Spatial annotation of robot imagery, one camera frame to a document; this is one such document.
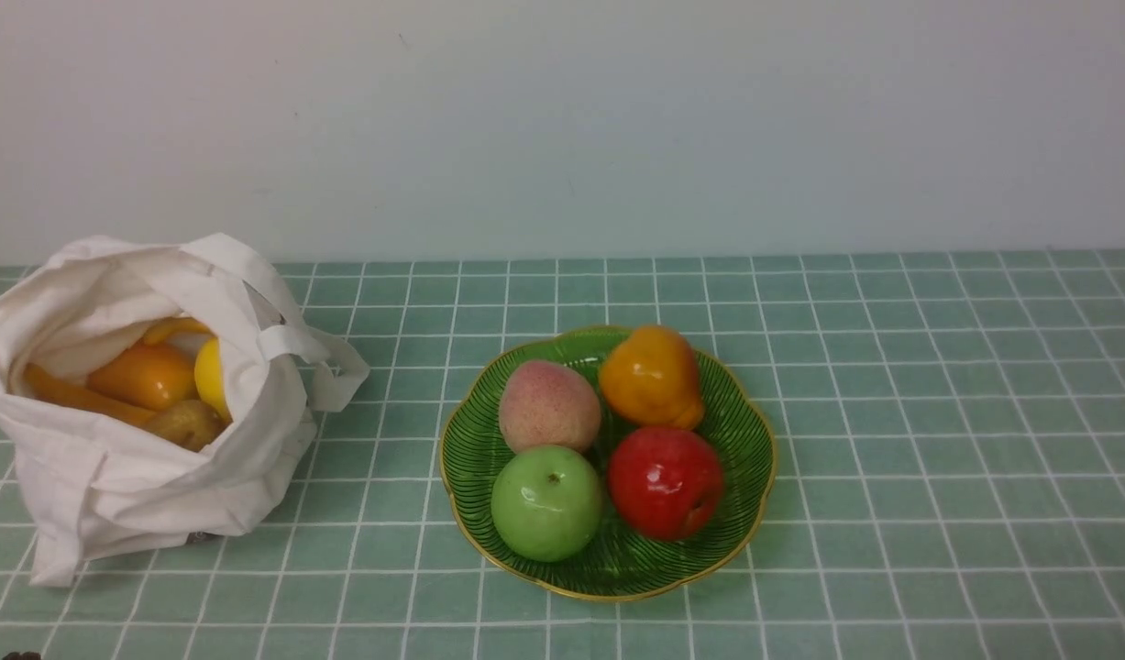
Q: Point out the red apple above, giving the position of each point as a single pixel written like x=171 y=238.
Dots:
x=665 y=483

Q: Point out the green glass plate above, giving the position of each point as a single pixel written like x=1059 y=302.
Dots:
x=619 y=564

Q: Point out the pink peach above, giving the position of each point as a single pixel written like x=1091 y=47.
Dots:
x=548 y=404

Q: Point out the orange carrot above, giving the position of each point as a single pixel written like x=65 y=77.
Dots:
x=62 y=393

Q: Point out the green checkered tablecloth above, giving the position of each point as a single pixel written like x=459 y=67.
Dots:
x=951 y=480

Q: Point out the yellow orange pear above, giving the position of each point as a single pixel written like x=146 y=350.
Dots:
x=652 y=379

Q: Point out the brown kiwi fruit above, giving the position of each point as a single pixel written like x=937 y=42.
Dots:
x=190 y=424

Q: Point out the orange fruit in bag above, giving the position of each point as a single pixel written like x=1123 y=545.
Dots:
x=150 y=376

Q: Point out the white cloth bag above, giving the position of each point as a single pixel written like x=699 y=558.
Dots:
x=95 y=486

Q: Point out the green apple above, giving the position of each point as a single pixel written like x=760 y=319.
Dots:
x=546 y=503

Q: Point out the yellow lemon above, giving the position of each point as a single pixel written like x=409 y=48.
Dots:
x=209 y=378

